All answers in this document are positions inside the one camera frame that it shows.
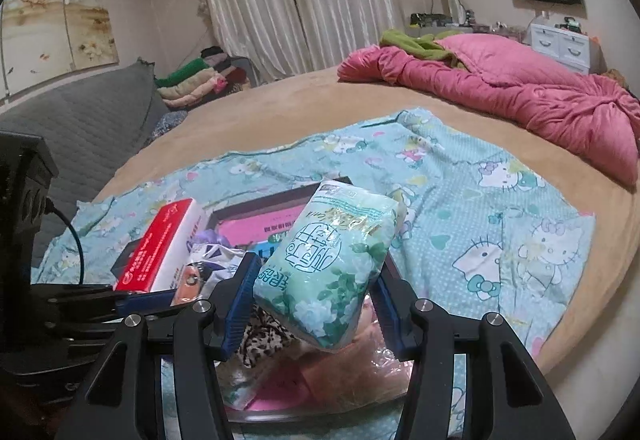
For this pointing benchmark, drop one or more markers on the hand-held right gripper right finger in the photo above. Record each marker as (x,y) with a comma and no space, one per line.
(389,320)

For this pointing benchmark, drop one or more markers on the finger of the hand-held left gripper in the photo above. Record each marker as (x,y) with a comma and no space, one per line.
(145,301)
(85,324)

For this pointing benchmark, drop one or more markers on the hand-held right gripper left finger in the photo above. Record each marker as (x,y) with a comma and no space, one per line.
(240,307)

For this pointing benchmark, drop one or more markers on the leopard print cloth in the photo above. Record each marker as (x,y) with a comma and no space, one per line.
(265,340)

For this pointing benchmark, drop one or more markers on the pink item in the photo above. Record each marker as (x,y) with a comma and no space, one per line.
(350,365)

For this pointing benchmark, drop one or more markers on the bear plush with purple hat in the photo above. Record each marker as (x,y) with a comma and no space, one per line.
(209,238)

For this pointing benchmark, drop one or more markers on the white printed socks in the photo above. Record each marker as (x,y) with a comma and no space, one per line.
(240,392)

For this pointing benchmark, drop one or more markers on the green floral tissue packet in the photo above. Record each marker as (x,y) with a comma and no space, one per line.
(320,270)

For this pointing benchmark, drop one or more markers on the dark shallow box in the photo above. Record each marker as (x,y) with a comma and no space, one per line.
(260,202)

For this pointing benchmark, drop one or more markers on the black box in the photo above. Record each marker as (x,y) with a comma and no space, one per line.
(122,265)

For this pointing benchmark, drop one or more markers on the red tissue box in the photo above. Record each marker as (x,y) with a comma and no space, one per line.
(155,250)

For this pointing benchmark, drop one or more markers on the blue white plastic packet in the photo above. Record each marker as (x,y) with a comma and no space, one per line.
(215,255)

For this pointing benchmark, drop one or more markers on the grey quilted headboard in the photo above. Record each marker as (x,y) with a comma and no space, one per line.
(90,120)

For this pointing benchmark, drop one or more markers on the cat print blue sheet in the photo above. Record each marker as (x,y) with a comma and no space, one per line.
(475,220)

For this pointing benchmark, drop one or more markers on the dark patterned cloth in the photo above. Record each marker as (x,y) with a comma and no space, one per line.
(167,123)

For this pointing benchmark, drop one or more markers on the beige bed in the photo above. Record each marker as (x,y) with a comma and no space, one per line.
(300,110)

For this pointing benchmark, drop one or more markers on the stack of folded clothes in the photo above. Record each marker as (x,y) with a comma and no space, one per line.
(190,85)

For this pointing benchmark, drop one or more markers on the pink quilt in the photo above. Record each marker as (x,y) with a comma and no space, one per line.
(525,85)

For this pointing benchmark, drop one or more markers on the green cloth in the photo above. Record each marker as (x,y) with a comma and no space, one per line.
(405,40)

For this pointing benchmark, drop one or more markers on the dark box on desk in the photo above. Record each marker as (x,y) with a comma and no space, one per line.
(425,19)

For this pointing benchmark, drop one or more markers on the white drawer cabinet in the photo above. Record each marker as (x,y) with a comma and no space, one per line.
(565,43)

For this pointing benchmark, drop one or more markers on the floral wall painting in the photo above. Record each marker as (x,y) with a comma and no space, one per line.
(40,30)

